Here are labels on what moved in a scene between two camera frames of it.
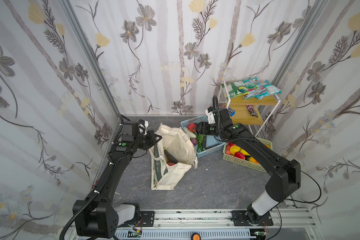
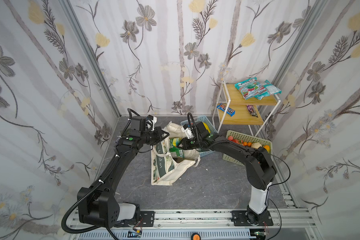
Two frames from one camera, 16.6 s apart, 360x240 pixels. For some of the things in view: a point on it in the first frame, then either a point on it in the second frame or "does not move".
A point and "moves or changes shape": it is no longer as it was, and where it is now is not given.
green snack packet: x=232 y=89 → x=174 y=142
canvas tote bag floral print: x=163 y=176 moves or changes shape
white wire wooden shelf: x=248 y=111 does not move
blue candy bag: x=231 y=111 does not move
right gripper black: x=202 y=129 → x=189 y=143
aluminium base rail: x=214 y=225 does not move
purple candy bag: x=251 y=110 does not move
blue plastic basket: x=213 y=142 does not move
